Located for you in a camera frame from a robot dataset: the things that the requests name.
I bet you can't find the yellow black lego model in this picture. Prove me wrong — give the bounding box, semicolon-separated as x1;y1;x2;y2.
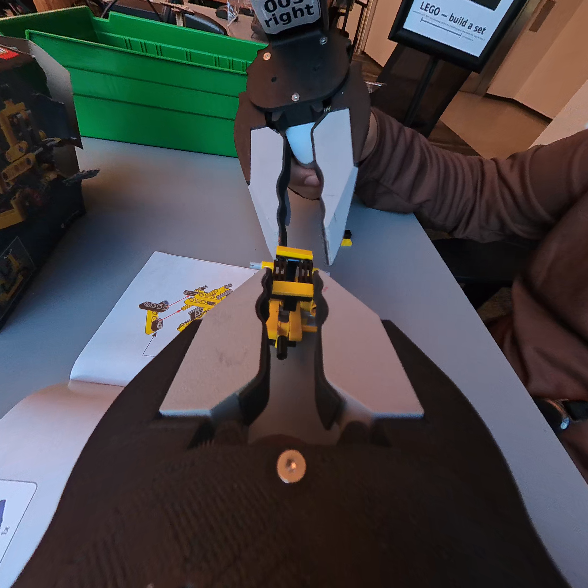
250;246;322;361

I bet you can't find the black lego set box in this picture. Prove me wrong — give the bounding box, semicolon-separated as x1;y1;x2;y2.
0;37;99;329

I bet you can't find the person's right hand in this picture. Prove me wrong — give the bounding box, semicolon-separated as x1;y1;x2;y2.
287;158;323;201

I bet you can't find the clear plastic bag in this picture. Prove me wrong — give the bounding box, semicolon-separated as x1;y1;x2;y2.
216;0;251;24

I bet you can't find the person's right forearm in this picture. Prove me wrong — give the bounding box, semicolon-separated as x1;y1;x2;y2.
356;108;588;242

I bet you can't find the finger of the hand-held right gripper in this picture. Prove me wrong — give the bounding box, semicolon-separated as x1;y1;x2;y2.
248;126;297;255
310;108;360;266

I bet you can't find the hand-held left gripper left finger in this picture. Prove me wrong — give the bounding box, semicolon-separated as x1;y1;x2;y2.
158;269;273;430

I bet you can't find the lego instruction booklet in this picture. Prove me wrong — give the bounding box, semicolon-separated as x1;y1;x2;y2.
0;250;260;586

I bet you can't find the person's brown clothed torso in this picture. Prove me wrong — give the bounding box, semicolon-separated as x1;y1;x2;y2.
487;198;588;469

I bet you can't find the large green plastic bin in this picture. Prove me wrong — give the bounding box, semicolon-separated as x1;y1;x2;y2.
25;11;269;159

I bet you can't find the shiny grey metal object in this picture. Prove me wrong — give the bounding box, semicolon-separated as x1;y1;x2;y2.
535;397;588;432

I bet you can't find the black framed sign stand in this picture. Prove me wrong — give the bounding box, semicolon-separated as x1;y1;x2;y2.
367;0;529;138

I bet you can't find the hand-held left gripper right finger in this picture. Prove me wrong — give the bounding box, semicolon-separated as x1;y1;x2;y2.
309;270;425;430

